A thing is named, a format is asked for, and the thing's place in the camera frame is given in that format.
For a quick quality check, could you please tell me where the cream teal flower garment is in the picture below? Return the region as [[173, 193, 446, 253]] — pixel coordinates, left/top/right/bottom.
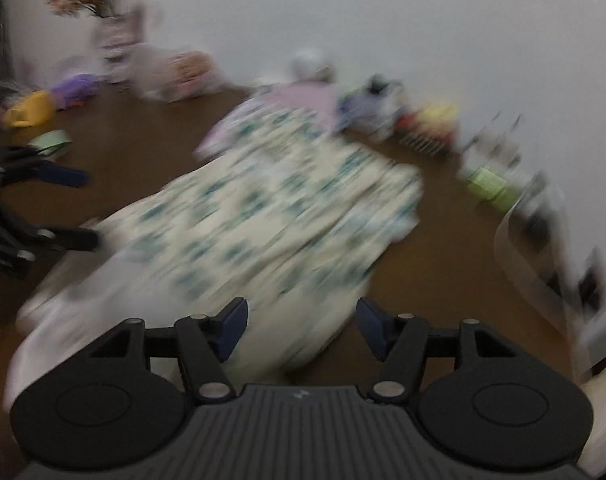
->
[[4, 110, 422, 405]]

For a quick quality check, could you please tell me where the mint green pouch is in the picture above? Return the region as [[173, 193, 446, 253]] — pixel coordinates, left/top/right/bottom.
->
[[28, 129, 72, 160]]

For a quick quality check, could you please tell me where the yellow mug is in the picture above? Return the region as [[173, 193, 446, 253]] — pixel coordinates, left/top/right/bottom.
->
[[2, 90, 56, 128]]

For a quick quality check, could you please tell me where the purple package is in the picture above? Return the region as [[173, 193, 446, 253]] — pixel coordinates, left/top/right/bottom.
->
[[50, 74, 101, 110]]

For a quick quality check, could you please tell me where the plastic bag with snacks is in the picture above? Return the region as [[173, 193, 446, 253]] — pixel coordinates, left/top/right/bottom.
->
[[127, 44, 227, 103]]

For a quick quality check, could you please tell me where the white ruffled floral garment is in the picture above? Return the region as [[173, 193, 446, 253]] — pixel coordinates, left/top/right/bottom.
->
[[193, 96, 292, 159]]

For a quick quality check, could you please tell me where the vase with dried flowers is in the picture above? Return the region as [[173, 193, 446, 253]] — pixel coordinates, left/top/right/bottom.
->
[[47, 0, 143, 84]]

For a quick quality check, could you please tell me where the phone on black stand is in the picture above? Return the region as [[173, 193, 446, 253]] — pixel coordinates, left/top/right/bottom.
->
[[526, 172, 606, 321]]

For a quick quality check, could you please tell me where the dark green text box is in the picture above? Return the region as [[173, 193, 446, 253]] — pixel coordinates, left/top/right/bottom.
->
[[394, 114, 457, 157]]

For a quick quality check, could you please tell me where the yellow snack pack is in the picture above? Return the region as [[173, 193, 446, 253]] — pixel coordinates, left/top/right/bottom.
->
[[416, 103, 459, 133]]

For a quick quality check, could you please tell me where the pink folded garment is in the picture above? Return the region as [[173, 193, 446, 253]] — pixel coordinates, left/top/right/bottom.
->
[[257, 81, 339, 133]]

